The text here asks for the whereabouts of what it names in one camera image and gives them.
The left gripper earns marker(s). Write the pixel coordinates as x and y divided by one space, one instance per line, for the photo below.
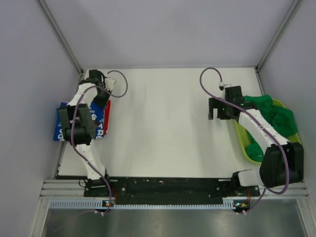
103 103

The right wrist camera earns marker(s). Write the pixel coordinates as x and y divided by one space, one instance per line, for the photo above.
222 87

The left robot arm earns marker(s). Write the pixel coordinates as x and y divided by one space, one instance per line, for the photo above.
80 129

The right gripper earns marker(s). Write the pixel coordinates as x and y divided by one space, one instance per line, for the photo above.
216 103

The red folded t-shirt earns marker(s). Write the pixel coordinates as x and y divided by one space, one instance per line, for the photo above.
106 116

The aluminium frame rail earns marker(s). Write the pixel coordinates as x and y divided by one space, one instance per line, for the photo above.
59 34

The lime green plastic tray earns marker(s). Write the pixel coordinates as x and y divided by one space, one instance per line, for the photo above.
244 139

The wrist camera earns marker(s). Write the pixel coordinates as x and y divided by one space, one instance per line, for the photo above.
109 84
222 87

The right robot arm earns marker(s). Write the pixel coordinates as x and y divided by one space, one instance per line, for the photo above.
282 162

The blue t-shirt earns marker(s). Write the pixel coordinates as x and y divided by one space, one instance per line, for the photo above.
98 115

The grey cable duct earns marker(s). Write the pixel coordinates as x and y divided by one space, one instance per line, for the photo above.
103 205

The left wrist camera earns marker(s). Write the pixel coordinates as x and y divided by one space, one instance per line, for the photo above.
109 84

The green t-shirt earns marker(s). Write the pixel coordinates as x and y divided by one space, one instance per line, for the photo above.
280 118

